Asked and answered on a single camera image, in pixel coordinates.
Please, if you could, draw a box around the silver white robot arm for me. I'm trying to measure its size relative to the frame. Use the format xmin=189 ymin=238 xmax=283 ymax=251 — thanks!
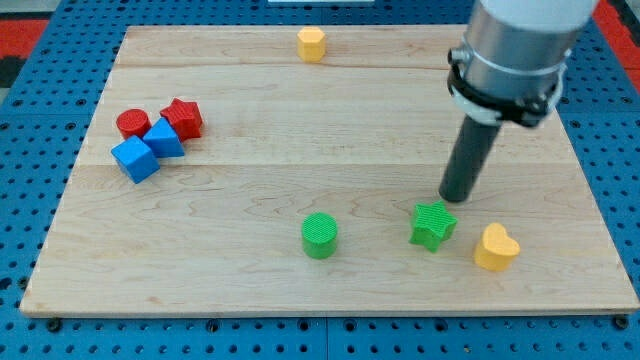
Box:
xmin=447 ymin=0 xmax=597 ymax=127

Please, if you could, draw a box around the green star block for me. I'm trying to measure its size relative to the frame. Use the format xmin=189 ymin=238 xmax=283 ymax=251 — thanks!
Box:
xmin=409 ymin=201 xmax=458 ymax=253

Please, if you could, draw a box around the red star block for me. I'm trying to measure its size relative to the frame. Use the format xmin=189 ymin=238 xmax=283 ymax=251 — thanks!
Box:
xmin=160 ymin=98 xmax=203 ymax=142

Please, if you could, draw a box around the green cylinder block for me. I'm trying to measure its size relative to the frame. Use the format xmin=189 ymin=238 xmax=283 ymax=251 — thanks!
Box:
xmin=301 ymin=212 xmax=338 ymax=259

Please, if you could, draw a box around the wooden board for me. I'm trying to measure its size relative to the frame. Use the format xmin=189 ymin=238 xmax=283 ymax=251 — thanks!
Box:
xmin=20 ymin=25 xmax=639 ymax=318

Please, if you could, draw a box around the yellow hexagon block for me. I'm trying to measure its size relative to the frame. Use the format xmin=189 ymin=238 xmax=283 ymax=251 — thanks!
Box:
xmin=297 ymin=26 xmax=326 ymax=63

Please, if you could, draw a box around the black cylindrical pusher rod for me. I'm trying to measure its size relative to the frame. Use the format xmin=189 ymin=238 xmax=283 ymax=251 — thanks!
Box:
xmin=439 ymin=116 xmax=501 ymax=203

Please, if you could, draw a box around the blue pentagon block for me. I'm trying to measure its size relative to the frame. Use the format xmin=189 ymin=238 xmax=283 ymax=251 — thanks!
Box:
xmin=142 ymin=117 xmax=185 ymax=158

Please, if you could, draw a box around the blue cube block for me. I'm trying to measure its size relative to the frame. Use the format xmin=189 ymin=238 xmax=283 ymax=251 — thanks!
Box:
xmin=111 ymin=135 xmax=160 ymax=184

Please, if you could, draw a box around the yellow heart block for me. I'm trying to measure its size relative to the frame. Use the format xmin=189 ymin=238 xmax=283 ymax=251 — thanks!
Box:
xmin=473 ymin=222 xmax=521 ymax=272

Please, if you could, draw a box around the red cylinder block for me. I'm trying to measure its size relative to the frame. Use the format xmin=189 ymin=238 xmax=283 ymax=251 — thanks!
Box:
xmin=116 ymin=108 xmax=151 ymax=140

